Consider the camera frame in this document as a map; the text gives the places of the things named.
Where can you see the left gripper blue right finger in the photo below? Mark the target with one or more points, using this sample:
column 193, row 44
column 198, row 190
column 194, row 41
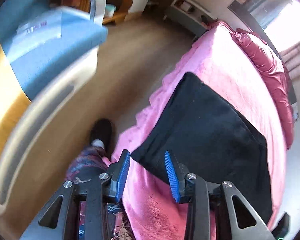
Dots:
column 176, row 173

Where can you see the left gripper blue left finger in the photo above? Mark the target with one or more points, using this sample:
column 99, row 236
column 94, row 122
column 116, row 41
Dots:
column 118, row 172

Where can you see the black embroidered pants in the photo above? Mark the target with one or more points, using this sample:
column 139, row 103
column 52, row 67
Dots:
column 213, row 140

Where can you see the patterned trouser leg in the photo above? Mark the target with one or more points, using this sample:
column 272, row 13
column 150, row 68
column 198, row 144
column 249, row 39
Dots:
column 88, row 164

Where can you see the person black shoe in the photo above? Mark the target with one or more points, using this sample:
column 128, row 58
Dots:
column 100, row 135

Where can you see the pink bed sheet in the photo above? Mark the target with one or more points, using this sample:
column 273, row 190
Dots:
column 224, row 67

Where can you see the crimson duvet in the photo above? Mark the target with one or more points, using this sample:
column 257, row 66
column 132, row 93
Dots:
column 273, row 74

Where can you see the blue cushioned armchair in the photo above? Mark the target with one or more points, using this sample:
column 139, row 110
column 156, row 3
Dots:
column 37, row 80

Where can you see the white bedside table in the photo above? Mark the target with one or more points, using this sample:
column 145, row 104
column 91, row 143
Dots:
column 190, row 15

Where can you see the clear plastic sleeve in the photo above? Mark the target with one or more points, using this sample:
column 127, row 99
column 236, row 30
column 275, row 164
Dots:
column 40, row 30

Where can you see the small teal white bucket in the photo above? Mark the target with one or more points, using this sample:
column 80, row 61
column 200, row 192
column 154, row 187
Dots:
column 109, row 10

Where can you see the white grey bed headboard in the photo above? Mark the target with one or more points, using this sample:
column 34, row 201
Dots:
column 240, row 10

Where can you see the wooden desk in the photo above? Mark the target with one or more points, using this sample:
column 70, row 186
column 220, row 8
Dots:
column 125, row 2

